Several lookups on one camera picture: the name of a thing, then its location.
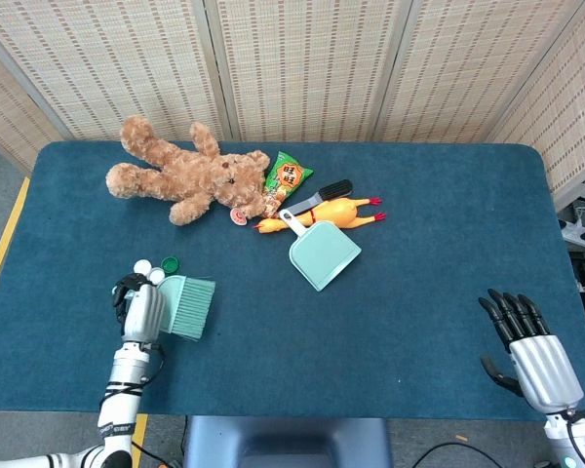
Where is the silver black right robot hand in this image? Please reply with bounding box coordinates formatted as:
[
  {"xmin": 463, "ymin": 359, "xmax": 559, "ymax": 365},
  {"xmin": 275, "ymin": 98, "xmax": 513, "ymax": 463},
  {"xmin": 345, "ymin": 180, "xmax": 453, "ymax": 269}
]
[{"xmin": 477, "ymin": 288, "xmax": 585, "ymax": 413}]

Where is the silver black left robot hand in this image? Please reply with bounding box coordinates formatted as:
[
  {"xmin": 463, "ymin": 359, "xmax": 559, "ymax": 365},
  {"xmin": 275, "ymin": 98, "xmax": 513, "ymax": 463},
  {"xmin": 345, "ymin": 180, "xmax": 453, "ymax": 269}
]
[{"xmin": 111, "ymin": 272, "xmax": 166, "ymax": 345}]

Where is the small teal hand broom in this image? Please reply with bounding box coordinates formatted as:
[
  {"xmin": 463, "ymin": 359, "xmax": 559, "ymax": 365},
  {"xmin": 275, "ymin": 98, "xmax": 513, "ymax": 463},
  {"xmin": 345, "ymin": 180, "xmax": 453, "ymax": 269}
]
[{"xmin": 156, "ymin": 275, "xmax": 216, "ymax": 342}]

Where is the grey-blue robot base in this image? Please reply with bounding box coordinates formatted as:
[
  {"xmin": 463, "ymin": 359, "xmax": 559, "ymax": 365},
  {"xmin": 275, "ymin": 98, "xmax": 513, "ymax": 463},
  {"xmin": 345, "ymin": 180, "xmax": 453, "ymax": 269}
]
[{"xmin": 182, "ymin": 414, "xmax": 394, "ymax": 468}]

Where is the yellow floor tape strip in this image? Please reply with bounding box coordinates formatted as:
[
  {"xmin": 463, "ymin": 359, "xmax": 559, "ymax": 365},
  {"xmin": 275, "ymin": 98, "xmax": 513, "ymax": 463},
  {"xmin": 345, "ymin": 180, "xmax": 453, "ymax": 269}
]
[
  {"xmin": 0, "ymin": 175, "xmax": 31, "ymax": 318},
  {"xmin": 130, "ymin": 413, "xmax": 149, "ymax": 468}
]

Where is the blue carpet table cover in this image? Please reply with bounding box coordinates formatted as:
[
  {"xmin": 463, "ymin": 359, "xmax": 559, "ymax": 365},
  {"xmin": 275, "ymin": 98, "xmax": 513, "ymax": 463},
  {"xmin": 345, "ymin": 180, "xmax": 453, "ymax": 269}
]
[{"xmin": 0, "ymin": 139, "xmax": 585, "ymax": 421}]

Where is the white power strip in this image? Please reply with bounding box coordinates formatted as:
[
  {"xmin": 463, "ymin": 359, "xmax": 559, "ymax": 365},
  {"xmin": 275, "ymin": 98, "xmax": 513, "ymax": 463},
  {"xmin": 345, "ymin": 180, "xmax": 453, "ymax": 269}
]
[{"xmin": 559, "ymin": 218, "xmax": 585, "ymax": 252}]

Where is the brown plush teddy bear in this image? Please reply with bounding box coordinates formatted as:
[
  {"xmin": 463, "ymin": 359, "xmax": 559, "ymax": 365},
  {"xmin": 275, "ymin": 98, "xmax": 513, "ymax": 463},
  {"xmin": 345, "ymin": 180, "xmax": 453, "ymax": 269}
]
[{"xmin": 105, "ymin": 114, "xmax": 272, "ymax": 226}]

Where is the small teal dustpan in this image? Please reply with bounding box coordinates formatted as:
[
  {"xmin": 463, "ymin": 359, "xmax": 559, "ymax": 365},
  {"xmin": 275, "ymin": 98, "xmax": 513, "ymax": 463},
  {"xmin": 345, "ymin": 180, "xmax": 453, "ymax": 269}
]
[{"xmin": 277, "ymin": 208, "xmax": 363, "ymax": 293}]

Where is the green orange snack bag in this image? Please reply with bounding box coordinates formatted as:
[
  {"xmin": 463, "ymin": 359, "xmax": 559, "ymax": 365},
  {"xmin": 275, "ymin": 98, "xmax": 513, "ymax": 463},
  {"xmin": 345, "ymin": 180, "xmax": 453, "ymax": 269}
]
[{"xmin": 261, "ymin": 150, "xmax": 315, "ymax": 219}]

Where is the yellow rubber chicken toy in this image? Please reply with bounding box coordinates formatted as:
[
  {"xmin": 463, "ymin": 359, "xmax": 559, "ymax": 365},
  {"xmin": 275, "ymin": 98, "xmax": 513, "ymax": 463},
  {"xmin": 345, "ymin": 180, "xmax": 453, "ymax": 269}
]
[{"xmin": 252, "ymin": 196, "xmax": 387, "ymax": 235}]

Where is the woven bamboo screen panel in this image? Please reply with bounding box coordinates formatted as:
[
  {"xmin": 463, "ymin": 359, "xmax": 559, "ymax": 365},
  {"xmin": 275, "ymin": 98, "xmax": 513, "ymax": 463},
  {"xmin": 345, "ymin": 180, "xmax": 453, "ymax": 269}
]
[
  {"xmin": 0, "ymin": 0, "xmax": 226, "ymax": 142},
  {"xmin": 0, "ymin": 38, "xmax": 65, "ymax": 176},
  {"xmin": 487, "ymin": 0, "xmax": 585, "ymax": 199},
  {"xmin": 203, "ymin": 0, "xmax": 413, "ymax": 143},
  {"xmin": 373, "ymin": 0, "xmax": 585, "ymax": 144}
]

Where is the black floor cable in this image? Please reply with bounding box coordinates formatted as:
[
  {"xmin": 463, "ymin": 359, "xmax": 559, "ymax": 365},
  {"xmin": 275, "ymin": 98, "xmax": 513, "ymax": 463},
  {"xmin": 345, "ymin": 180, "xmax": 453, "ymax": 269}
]
[{"xmin": 411, "ymin": 441, "xmax": 550, "ymax": 468}]

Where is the black handled tool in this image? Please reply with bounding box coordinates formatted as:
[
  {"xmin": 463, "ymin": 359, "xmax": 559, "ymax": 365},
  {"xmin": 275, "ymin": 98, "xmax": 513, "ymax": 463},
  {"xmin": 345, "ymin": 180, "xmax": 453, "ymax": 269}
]
[{"xmin": 285, "ymin": 178, "xmax": 354, "ymax": 216}]

